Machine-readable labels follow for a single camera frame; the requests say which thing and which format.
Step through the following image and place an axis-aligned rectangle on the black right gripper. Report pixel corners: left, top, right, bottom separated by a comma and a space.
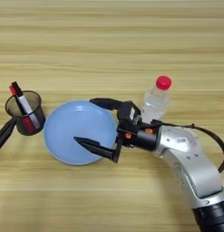
73, 97, 161, 164

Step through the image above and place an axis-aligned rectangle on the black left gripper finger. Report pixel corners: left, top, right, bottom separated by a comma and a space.
0, 116, 18, 152

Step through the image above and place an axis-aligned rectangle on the black mesh pen cup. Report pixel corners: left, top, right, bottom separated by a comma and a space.
5, 90, 46, 137

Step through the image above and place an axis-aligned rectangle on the white marker with black cap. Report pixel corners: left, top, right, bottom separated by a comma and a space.
11, 81, 42, 130

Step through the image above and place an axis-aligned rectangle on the clear bottle with red cap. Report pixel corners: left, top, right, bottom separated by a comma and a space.
141, 75, 172, 124

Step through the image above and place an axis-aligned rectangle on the light blue round plate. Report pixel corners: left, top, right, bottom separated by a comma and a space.
43, 100, 119, 166

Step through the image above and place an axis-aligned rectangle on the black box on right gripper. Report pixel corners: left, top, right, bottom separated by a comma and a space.
117, 101, 143, 126

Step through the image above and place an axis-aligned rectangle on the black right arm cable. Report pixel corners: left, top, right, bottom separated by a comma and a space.
151, 119, 224, 174

